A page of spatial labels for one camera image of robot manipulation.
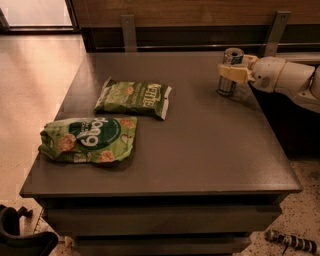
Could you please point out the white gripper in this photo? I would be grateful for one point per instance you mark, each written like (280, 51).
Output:
(267, 73)

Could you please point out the redbull can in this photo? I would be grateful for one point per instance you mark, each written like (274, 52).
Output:
(228, 71)

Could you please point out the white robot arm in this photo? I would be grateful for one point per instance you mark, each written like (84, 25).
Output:
(299, 82)

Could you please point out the green kettle chip bag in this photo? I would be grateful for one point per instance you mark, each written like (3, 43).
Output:
(142, 98)

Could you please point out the green rice chip bag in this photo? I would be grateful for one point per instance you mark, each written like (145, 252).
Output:
(100, 140)

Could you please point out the black white striped object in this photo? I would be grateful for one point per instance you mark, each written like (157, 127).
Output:
(292, 241)

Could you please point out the lower grey drawer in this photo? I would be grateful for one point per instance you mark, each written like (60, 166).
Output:
(163, 247)

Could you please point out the grey drawer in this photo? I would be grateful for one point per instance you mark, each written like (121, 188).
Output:
(163, 247)
(162, 220)

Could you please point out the upper grey drawer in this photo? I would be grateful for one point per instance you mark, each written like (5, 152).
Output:
(162, 220)

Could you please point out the right metal bracket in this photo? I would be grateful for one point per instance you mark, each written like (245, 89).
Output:
(275, 32)

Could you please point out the metal bracket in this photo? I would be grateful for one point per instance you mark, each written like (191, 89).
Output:
(129, 33)
(275, 32)

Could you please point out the left metal bracket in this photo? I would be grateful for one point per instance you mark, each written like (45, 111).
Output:
(129, 33)

